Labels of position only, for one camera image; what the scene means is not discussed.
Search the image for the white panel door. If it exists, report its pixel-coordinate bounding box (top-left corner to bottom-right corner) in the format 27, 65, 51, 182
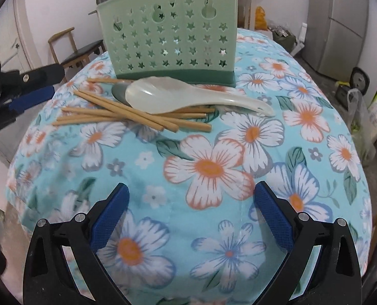
0, 0, 33, 70

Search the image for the grey-green soup spoon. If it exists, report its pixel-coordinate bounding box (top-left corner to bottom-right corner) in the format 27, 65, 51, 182
111, 81, 135, 105

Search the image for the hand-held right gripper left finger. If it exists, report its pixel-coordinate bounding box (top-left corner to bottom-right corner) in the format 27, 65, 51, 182
22, 182, 130, 305

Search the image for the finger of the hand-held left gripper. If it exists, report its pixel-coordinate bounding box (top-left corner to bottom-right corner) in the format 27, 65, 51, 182
0, 63, 65, 87
0, 86, 56, 140

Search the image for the yellow plastic bag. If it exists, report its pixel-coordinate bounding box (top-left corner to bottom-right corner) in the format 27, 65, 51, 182
254, 6, 268, 31

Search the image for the pile of wooden chopsticks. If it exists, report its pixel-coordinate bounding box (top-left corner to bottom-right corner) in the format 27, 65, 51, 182
52, 77, 215, 133

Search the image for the green star-cutout utensil holder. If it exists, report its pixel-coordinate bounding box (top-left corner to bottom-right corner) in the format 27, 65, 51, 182
97, 0, 240, 87

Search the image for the yellow black tool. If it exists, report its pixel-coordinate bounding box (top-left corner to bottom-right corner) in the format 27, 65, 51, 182
335, 81, 351, 101

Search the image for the white translucent soup spoon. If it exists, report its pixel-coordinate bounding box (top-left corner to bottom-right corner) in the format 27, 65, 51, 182
125, 77, 276, 117

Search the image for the white plastic stand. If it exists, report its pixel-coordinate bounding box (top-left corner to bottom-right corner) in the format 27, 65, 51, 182
292, 22, 308, 54

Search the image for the silver refrigerator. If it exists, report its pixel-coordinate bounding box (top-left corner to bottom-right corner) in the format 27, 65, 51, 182
303, 0, 371, 81

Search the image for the wooden chair with black seat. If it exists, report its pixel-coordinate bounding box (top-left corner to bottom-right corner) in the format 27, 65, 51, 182
48, 27, 107, 69

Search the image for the clear plastic bag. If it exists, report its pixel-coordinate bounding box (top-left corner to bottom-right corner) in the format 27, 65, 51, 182
347, 89, 377, 166

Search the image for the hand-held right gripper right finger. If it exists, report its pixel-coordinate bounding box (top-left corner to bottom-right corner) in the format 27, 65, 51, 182
254, 180, 363, 305

